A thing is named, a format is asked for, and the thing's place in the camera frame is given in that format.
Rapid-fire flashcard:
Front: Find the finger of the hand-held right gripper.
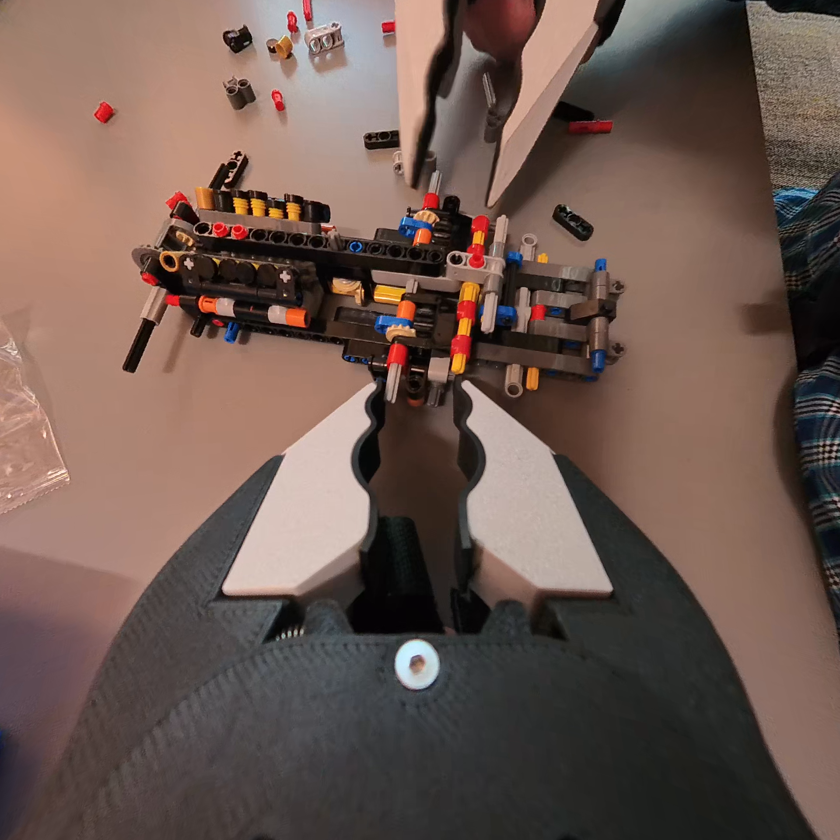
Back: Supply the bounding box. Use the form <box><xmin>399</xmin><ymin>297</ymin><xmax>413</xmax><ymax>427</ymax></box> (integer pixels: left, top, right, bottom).
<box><xmin>395</xmin><ymin>0</ymin><xmax>490</xmax><ymax>191</ymax></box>
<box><xmin>486</xmin><ymin>0</ymin><xmax>609</xmax><ymax>210</ymax></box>

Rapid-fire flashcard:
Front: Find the light grey thin lego liftarm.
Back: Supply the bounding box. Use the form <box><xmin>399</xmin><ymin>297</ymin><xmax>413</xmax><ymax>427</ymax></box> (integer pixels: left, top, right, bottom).
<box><xmin>304</xmin><ymin>21</ymin><xmax>346</xmax><ymax>55</ymax></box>

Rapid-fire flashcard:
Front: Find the clear plastic bag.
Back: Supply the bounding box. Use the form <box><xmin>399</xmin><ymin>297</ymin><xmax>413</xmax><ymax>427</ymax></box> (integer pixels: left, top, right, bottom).
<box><xmin>0</xmin><ymin>318</ymin><xmax>72</xmax><ymax>517</ymax></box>

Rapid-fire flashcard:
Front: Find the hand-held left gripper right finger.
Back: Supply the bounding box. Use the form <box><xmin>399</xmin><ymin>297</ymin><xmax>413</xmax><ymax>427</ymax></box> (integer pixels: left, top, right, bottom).
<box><xmin>453</xmin><ymin>379</ymin><xmax>615</xmax><ymax>622</ymax></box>

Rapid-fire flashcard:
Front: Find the person's right hand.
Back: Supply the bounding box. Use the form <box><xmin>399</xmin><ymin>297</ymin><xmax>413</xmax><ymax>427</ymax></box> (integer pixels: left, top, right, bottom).
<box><xmin>468</xmin><ymin>0</ymin><xmax>537</xmax><ymax>64</ymax></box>

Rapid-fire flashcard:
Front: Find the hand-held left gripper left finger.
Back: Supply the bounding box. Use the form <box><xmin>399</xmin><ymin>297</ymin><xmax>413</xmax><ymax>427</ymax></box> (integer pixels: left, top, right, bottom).
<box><xmin>222</xmin><ymin>381</ymin><xmax>388</xmax><ymax>619</ymax></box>

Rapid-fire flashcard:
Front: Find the large lego vehicle model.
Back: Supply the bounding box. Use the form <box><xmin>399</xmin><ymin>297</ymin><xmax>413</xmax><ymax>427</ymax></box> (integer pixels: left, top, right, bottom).
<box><xmin>121</xmin><ymin>177</ymin><xmax>628</xmax><ymax>412</ymax></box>

